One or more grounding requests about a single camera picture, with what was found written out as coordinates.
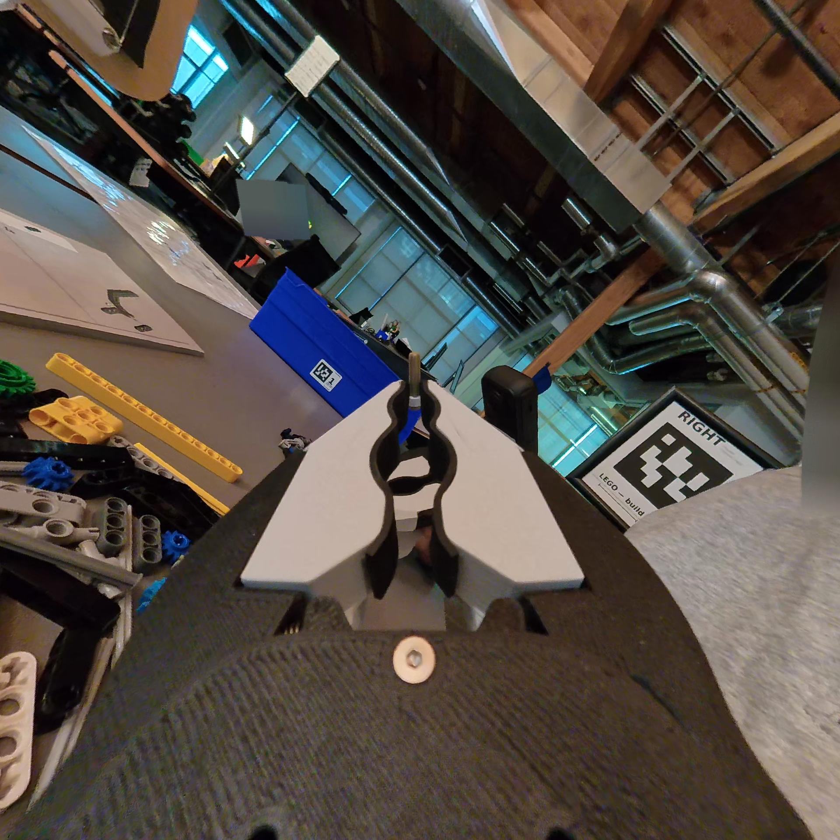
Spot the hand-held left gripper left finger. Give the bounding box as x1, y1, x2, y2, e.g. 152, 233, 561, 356
240, 379, 411, 631

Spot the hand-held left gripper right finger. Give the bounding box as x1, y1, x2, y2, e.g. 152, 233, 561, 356
420, 381, 586, 631

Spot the blue lego connector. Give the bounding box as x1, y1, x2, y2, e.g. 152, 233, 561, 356
397, 397, 427, 447

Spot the pile of mixed lego pieces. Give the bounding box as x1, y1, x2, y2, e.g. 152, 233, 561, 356
0, 387, 231, 815

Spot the person's right forearm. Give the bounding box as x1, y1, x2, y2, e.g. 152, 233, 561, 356
623, 466, 840, 840

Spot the long yellow lego beam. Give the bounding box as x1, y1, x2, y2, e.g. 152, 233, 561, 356
46, 352, 244, 484

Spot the yellow lego connector block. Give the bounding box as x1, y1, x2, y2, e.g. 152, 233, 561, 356
28, 395, 124, 446

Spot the lego instruction booklet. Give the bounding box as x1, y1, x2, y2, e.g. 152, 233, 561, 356
0, 209, 204, 357

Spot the blue storage bin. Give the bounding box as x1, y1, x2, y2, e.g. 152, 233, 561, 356
249, 268, 427, 419

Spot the white hanging sign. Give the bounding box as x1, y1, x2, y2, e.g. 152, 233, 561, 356
284, 35, 341, 98

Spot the tan rounded board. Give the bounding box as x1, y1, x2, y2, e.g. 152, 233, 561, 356
20, 0, 201, 102

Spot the wooden post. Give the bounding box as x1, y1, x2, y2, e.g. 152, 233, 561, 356
521, 246, 667, 378

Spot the silver ventilation duct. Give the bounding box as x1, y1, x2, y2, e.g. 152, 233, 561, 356
407, 0, 815, 401

